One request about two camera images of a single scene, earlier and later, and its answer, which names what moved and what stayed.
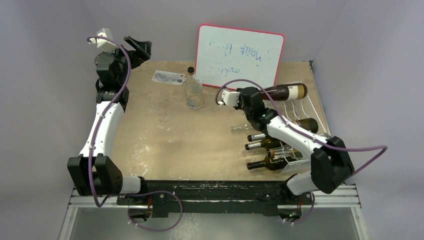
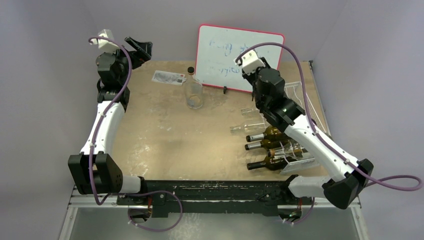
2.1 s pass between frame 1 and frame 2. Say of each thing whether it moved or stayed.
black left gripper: stayed
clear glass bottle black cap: stayed
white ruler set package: stayed
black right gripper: moved
